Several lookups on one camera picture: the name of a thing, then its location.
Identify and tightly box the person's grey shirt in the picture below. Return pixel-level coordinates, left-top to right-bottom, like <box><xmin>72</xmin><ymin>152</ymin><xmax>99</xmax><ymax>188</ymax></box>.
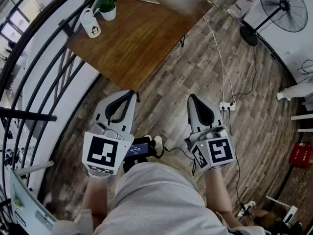
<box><xmin>52</xmin><ymin>162</ymin><xmax>266</xmax><ymax>235</ymax></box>

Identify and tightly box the person's right forearm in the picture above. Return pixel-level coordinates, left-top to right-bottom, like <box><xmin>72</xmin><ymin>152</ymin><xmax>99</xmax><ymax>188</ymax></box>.
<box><xmin>204</xmin><ymin>168</ymin><xmax>243</xmax><ymax>228</ymax></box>

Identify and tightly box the black standing fan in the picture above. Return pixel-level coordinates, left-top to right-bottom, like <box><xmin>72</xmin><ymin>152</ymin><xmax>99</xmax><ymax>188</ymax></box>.
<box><xmin>239</xmin><ymin>0</ymin><xmax>309</xmax><ymax>47</ymax></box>

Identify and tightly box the red fire extinguisher box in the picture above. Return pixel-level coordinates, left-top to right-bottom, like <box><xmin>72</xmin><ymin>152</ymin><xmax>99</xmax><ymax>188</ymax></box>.
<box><xmin>289</xmin><ymin>142</ymin><xmax>313</xmax><ymax>169</ymax></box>

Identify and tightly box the person's left forearm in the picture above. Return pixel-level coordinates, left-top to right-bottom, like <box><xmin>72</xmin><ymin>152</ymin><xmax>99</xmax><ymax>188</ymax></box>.
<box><xmin>81</xmin><ymin>175</ymin><xmax>111</xmax><ymax>219</ymax></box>

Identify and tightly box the white cable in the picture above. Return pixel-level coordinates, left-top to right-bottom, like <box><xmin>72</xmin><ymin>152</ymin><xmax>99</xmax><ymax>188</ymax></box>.
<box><xmin>202</xmin><ymin>15</ymin><xmax>237</xmax><ymax>105</ymax></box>

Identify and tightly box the white power strip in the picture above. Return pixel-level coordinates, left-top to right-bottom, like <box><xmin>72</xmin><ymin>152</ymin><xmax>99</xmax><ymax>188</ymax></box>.
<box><xmin>218</xmin><ymin>102</ymin><xmax>237</xmax><ymax>112</ymax></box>

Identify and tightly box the green plant in white pot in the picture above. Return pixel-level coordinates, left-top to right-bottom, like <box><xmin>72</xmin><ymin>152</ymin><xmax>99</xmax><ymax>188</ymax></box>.
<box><xmin>94</xmin><ymin>0</ymin><xmax>118</xmax><ymax>22</ymax></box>

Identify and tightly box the white bead bracelet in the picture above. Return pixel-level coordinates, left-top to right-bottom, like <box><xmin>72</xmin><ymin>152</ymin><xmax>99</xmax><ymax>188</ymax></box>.
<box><xmin>87</xmin><ymin>171</ymin><xmax>110</xmax><ymax>180</ymax></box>

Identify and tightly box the black device cable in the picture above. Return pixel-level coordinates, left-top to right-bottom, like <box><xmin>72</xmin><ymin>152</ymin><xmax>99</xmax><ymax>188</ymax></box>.
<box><xmin>163</xmin><ymin>146</ymin><xmax>197</xmax><ymax>162</ymax></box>

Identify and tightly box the black fan cable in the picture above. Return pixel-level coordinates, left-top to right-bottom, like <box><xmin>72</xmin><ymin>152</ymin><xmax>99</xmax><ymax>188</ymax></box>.
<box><xmin>229</xmin><ymin>45</ymin><xmax>259</xmax><ymax>105</ymax></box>

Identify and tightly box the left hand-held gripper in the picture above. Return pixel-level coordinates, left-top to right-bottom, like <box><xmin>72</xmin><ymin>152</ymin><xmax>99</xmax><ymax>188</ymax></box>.
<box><xmin>82</xmin><ymin>90</ymin><xmax>137</xmax><ymax>179</ymax></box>

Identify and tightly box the black device with screen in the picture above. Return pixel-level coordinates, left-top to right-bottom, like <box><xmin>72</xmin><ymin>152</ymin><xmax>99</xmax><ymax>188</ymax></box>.
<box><xmin>124</xmin><ymin>137</ymin><xmax>157</xmax><ymax>162</ymax></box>

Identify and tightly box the black metal stair railing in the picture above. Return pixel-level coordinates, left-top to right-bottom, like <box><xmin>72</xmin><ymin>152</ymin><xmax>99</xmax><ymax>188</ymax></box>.
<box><xmin>0</xmin><ymin>0</ymin><xmax>140</xmax><ymax>220</ymax></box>

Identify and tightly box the white container with red label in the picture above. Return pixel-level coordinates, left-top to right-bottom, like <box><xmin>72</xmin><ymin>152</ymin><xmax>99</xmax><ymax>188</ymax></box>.
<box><xmin>227</xmin><ymin>0</ymin><xmax>261</xmax><ymax>20</ymax></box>

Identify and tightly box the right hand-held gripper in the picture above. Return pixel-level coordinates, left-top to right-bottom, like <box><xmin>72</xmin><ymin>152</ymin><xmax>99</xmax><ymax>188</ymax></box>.
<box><xmin>184</xmin><ymin>94</ymin><xmax>237</xmax><ymax>173</ymax></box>

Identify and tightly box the white mug with cartoon print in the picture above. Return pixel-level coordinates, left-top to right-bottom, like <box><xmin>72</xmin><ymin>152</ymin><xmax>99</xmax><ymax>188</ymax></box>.
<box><xmin>79</xmin><ymin>7</ymin><xmax>101</xmax><ymax>39</ymax></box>

